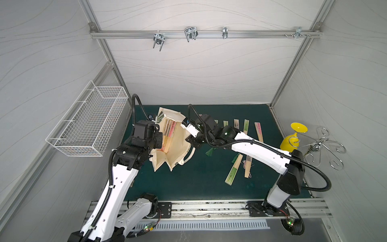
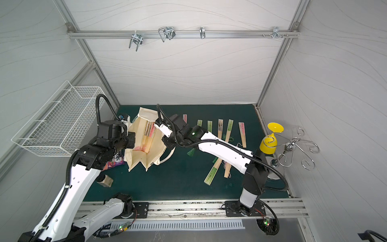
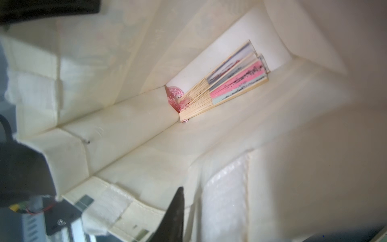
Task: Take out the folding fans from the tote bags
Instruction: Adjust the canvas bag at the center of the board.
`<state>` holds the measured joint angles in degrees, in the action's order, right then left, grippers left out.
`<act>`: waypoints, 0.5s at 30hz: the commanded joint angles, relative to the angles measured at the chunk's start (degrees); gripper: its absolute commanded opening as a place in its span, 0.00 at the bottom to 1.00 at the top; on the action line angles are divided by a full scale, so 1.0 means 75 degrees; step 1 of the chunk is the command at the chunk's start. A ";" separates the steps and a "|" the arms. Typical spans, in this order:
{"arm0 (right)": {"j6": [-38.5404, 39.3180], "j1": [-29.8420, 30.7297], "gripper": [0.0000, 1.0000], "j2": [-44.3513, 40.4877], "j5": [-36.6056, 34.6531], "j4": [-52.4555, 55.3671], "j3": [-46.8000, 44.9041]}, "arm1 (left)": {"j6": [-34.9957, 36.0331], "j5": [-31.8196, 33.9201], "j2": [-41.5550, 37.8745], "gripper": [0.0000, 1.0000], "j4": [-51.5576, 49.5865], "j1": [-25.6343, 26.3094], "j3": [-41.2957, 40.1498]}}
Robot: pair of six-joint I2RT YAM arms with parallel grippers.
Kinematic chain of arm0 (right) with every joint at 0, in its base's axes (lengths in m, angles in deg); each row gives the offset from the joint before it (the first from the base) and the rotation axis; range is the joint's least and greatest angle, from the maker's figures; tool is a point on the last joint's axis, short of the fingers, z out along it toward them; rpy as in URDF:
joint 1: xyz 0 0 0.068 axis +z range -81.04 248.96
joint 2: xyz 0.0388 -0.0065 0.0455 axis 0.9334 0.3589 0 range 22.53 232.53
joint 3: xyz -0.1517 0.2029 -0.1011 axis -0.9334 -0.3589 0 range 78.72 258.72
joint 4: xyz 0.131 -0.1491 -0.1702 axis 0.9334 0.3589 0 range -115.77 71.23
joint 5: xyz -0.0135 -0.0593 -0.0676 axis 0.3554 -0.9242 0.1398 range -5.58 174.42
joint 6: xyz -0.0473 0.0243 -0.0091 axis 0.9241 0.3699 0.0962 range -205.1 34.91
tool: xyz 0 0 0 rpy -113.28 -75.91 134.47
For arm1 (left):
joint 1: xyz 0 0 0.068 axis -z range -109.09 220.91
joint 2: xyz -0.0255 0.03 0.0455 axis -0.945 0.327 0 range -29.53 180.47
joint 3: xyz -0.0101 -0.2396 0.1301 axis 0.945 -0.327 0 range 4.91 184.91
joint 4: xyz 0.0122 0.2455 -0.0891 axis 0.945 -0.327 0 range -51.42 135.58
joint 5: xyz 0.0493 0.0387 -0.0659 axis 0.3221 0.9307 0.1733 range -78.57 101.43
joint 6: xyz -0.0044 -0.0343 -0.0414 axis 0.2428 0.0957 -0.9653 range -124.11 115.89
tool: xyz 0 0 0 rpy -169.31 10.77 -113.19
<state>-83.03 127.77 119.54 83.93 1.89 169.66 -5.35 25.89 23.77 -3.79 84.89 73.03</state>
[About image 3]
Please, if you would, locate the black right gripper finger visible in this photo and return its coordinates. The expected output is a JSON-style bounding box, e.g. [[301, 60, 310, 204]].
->
[[148, 187, 185, 242]]

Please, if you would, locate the cream canvas tote bag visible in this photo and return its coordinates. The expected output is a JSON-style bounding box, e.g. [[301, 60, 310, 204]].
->
[[1, 1, 387, 242]]

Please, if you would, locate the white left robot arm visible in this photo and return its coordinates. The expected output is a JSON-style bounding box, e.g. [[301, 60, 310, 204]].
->
[[1, 115, 56, 207]]

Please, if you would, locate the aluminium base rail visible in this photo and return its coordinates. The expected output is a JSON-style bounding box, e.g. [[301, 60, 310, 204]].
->
[[1, 195, 97, 242]]

